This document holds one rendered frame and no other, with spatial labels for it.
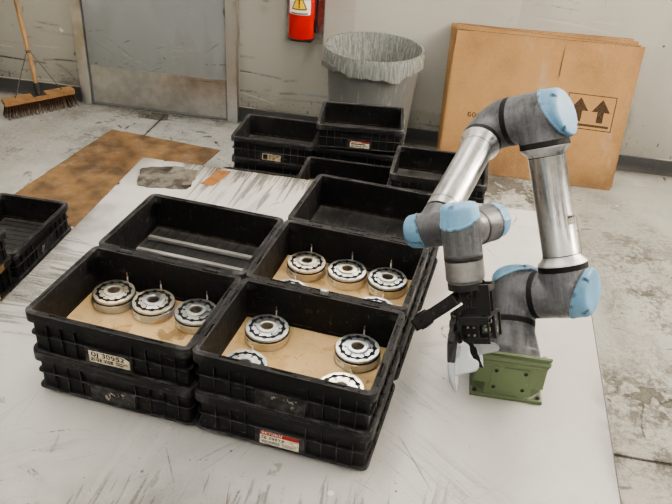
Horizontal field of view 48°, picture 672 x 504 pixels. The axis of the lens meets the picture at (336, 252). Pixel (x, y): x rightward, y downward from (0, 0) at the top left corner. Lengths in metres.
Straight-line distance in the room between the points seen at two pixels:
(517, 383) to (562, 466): 0.22
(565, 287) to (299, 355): 0.63
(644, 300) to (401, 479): 2.27
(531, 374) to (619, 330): 1.66
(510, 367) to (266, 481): 0.63
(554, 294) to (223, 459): 0.84
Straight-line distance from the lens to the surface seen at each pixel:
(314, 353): 1.76
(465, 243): 1.44
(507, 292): 1.89
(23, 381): 1.98
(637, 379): 3.27
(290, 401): 1.61
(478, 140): 1.80
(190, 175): 2.81
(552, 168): 1.82
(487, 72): 4.53
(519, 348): 1.85
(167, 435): 1.77
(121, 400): 1.82
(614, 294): 3.73
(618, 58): 4.58
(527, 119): 1.81
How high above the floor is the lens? 1.96
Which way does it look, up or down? 32 degrees down
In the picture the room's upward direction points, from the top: 4 degrees clockwise
